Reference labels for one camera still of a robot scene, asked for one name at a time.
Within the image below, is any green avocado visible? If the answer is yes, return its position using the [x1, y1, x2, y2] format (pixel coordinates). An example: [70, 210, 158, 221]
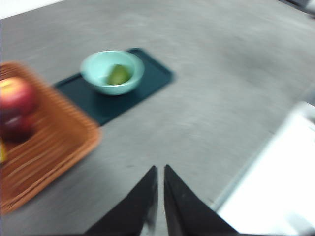
[106, 64, 131, 86]

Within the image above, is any brown wicker basket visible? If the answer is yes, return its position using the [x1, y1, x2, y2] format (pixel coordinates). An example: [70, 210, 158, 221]
[0, 61, 103, 216]

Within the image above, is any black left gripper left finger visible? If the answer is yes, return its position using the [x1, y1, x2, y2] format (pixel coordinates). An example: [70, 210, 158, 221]
[85, 165, 158, 236]

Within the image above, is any yellow banana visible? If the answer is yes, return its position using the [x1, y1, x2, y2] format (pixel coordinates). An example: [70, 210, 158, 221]
[0, 142, 7, 164]

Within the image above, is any teal ceramic bowl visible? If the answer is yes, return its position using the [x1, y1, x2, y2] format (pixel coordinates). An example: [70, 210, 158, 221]
[80, 50, 145, 96]

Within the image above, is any black rectangular tray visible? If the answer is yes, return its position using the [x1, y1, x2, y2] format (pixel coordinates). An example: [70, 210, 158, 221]
[53, 47, 176, 126]

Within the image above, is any dark red apple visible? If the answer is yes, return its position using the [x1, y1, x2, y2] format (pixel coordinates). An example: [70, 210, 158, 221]
[0, 112, 37, 144]

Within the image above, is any red yellow apple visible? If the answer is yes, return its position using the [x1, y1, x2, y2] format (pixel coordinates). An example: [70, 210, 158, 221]
[0, 77, 38, 116]

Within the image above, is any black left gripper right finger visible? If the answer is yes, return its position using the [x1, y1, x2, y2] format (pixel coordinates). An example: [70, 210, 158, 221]
[163, 164, 238, 236]

